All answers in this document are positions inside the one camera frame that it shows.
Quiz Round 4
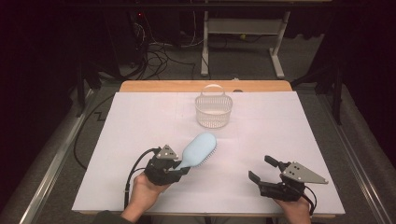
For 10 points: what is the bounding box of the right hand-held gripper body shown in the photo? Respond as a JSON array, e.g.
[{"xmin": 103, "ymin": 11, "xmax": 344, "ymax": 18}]
[{"xmin": 258, "ymin": 161, "xmax": 330, "ymax": 203}]

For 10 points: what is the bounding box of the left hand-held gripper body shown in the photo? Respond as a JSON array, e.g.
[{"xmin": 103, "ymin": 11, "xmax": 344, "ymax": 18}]
[{"xmin": 143, "ymin": 145, "xmax": 191, "ymax": 187}]

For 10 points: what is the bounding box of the light blue hairbrush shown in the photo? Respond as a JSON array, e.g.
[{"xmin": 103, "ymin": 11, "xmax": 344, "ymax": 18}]
[{"xmin": 176, "ymin": 132, "xmax": 219, "ymax": 171}]

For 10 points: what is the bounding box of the white plastic mesh basket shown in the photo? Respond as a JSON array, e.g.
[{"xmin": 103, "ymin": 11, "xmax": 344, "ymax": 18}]
[{"xmin": 194, "ymin": 83, "xmax": 233, "ymax": 129}]

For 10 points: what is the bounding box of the person's left hand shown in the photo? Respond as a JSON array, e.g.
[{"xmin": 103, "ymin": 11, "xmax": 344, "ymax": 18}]
[{"xmin": 130, "ymin": 172, "xmax": 172, "ymax": 214}]

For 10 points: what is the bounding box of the person's right hand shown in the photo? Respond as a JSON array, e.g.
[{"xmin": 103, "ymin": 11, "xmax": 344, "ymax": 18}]
[{"xmin": 274, "ymin": 195, "xmax": 312, "ymax": 224}]

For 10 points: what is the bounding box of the white table cover sheet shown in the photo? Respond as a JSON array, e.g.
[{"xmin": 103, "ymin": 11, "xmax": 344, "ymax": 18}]
[{"xmin": 71, "ymin": 91, "xmax": 346, "ymax": 216}]

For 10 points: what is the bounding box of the black metal stand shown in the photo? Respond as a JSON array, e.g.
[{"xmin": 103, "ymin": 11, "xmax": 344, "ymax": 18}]
[
  {"xmin": 290, "ymin": 60, "xmax": 344, "ymax": 126},
  {"xmin": 75, "ymin": 60, "xmax": 103, "ymax": 119}
]

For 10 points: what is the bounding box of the left hand-held gripper black cable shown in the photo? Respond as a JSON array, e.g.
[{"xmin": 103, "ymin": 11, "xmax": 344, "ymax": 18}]
[{"xmin": 123, "ymin": 147, "xmax": 162, "ymax": 210}]

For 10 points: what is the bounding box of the hand-held gripper black cable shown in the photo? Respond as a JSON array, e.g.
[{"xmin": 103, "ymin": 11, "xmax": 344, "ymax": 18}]
[
  {"xmin": 123, "ymin": 147, "xmax": 162, "ymax": 210},
  {"xmin": 301, "ymin": 185, "xmax": 318, "ymax": 217}
]

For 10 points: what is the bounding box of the right hand-held gripper black cable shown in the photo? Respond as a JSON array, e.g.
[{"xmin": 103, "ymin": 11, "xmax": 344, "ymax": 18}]
[{"xmin": 301, "ymin": 185, "xmax": 318, "ymax": 217}]

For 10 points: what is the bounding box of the aluminium floor rail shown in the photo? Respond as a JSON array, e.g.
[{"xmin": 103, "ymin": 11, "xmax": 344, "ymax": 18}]
[
  {"xmin": 316, "ymin": 92, "xmax": 396, "ymax": 224},
  {"xmin": 18, "ymin": 89, "xmax": 95, "ymax": 224}
]

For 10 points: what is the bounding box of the long black floor cable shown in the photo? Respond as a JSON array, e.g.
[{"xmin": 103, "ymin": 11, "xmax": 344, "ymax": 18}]
[{"xmin": 73, "ymin": 93, "xmax": 116, "ymax": 171}]

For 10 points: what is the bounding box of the tangle of floor cables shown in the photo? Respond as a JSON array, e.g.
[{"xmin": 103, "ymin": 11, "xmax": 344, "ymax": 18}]
[{"xmin": 129, "ymin": 12, "xmax": 197, "ymax": 81}]

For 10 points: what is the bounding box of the white metal desk frame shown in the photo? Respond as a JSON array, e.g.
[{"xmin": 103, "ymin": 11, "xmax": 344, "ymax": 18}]
[{"xmin": 200, "ymin": 10, "xmax": 292, "ymax": 80}]

